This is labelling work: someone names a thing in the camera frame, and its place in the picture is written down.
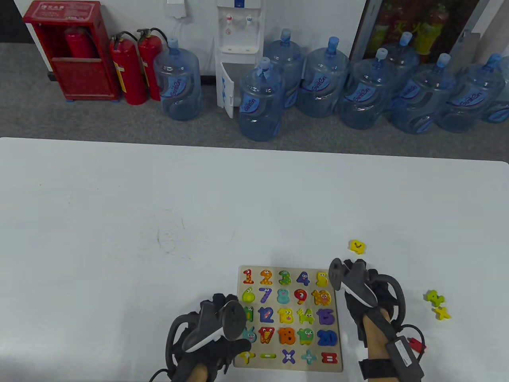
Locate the person's right hand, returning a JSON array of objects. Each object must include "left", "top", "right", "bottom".
[{"left": 343, "top": 259, "right": 398, "bottom": 347}]

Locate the person's left hand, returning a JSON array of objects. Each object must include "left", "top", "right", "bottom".
[{"left": 171, "top": 294, "right": 255, "bottom": 382}]

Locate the wooden math block puzzle board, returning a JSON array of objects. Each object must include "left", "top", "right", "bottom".
[{"left": 234, "top": 266, "right": 344, "bottom": 373}]

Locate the person's right forearm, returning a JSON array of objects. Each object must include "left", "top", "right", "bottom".
[{"left": 363, "top": 312, "right": 394, "bottom": 363}]

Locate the grey left hand controller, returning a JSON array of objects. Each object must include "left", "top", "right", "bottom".
[{"left": 165, "top": 300, "right": 248, "bottom": 374}]

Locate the row of blue water jugs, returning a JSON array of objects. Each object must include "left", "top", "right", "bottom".
[{"left": 153, "top": 28, "right": 509, "bottom": 142}]

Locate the glass door display cabinet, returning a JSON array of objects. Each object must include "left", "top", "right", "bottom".
[{"left": 350, "top": 0, "right": 509, "bottom": 66}]

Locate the white water dispenser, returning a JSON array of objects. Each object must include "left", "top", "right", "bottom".
[{"left": 215, "top": 0, "right": 266, "bottom": 119}]

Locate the red fire extinguisher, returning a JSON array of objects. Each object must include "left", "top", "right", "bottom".
[
  {"left": 136, "top": 28, "right": 167, "bottom": 102},
  {"left": 65, "top": 27, "right": 96, "bottom": 59},
  {"left": 110, "top": 31, "right": 148, "bottom": 106}
]

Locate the red fire extinguisher cabinet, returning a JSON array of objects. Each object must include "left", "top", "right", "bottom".
[{"left": 23, "top": 0, "right": 120, "bottom": 102}]

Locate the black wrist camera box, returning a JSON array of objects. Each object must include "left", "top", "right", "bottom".
[{"left": 385, "top": 335, "right": 425, "bottom": 382}]

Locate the black wrist strap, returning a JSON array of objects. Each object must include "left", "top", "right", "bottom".
[{"left": 359, "top": 357, "right": 398, "bottom": 382}]

